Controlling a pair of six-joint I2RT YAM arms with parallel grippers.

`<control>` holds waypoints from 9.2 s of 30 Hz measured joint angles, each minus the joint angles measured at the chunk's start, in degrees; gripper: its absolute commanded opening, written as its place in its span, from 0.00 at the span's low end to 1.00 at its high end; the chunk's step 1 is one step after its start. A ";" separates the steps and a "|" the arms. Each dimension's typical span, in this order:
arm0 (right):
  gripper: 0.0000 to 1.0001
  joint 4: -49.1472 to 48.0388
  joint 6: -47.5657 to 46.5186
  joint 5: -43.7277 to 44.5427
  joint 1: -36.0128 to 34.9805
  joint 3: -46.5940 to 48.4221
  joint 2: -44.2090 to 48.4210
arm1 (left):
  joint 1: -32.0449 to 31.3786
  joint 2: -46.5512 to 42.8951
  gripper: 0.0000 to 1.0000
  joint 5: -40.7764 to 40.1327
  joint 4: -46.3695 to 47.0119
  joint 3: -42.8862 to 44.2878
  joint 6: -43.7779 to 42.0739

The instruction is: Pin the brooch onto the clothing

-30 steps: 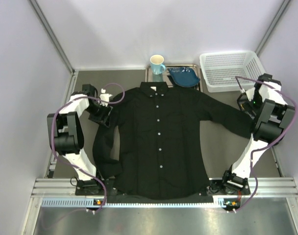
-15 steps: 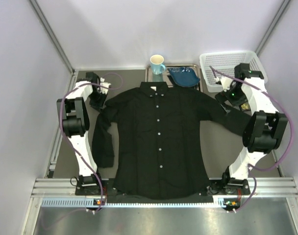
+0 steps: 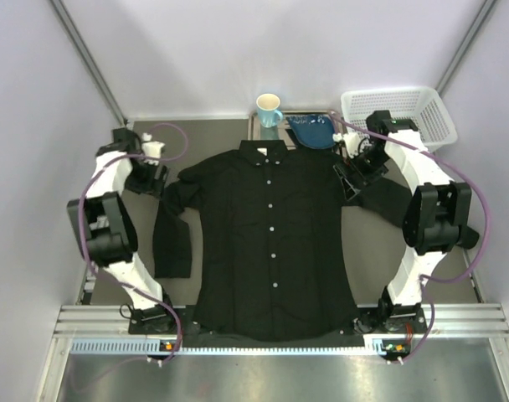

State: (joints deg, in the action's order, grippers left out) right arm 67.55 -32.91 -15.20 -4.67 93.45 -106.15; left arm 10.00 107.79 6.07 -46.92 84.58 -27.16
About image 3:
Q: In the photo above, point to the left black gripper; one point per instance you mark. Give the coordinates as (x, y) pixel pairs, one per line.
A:
(152, 180)

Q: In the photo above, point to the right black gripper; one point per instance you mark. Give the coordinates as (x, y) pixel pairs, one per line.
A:
(359, 174)

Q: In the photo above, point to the black button shirt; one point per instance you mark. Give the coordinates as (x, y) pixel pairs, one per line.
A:
(272, 262)

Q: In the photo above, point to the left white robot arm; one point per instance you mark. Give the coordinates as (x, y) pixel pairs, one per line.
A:
(106, 235)

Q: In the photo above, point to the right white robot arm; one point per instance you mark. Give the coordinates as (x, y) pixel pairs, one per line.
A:
(435, 219)

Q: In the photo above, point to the dark blue plate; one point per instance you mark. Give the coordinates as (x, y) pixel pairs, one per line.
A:
(314, 131)

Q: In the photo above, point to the white plastic basket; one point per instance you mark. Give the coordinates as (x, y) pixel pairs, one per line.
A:
(420, 104)

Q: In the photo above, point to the steel tray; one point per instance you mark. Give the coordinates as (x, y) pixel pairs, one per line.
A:
(282, 131)

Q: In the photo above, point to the light blue mug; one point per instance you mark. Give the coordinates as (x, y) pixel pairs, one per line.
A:
(268, 110)

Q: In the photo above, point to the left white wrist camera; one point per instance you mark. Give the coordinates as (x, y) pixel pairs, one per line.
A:
(150, 147)

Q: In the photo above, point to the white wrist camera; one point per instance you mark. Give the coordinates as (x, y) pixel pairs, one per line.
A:
(150, 147)
(349, 141)

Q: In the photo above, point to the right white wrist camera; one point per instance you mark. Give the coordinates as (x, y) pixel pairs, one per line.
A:
(349, 141)

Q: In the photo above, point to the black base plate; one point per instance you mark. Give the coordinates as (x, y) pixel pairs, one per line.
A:
(157, 321)

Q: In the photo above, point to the aluminium frame rail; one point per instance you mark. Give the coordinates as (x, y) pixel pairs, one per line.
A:
(100, 330)

